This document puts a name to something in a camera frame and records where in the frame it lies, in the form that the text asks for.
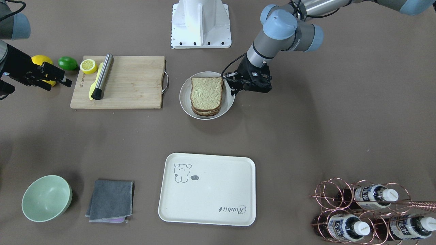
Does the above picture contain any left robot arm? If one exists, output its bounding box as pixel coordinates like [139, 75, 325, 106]
[221, 0, 358, 96]

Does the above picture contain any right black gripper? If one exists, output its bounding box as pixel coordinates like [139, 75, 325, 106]
[1, 44, 72, 91]

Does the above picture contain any steel handled yellow knife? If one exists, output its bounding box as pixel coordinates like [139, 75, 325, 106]
[89, 54, 114, 100]

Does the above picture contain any drink bottle two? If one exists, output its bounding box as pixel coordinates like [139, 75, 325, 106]
[312, 214, 371, 242]

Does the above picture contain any yellow lemon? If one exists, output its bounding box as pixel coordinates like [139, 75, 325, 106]
[31, 55, 56, 87]

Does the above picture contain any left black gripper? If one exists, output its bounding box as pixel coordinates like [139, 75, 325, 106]
[226, 54, 272, 96]

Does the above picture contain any cream rectangular tray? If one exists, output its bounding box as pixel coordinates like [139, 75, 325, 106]
[158, 152, 256, 227]

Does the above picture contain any grey folded cloth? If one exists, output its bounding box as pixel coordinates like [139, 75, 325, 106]
[85, 179, 135, 224]

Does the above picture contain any half lemon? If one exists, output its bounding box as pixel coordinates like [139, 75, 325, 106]
[80, 59, 98, 74]

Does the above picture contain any white round plate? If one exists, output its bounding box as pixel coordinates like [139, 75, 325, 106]
[179, 71, 236, 120]

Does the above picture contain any green bowl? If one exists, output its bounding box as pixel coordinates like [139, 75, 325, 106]
[21, 175, 72, 222]

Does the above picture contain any drink bottle one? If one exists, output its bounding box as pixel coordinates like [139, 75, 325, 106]
[337, 184, 399, 211]

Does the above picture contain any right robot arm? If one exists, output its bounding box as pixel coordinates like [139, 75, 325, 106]
[0, 0, 72, 91]

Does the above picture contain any drink bottle three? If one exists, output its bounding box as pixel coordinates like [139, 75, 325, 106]
[375, 214, 436, 241]

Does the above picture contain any wooden cutting board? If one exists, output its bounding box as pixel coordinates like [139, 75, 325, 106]
[70, 56, 166, 109]

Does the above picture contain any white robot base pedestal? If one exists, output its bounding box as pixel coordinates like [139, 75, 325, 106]
[170, 0, 232, 49]

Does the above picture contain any copper wire bottle rack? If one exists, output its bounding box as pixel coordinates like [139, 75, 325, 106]
[311, 177, 435, 245]

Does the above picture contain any green lime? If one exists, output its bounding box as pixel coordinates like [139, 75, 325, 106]
[58, 56, 78, 71]

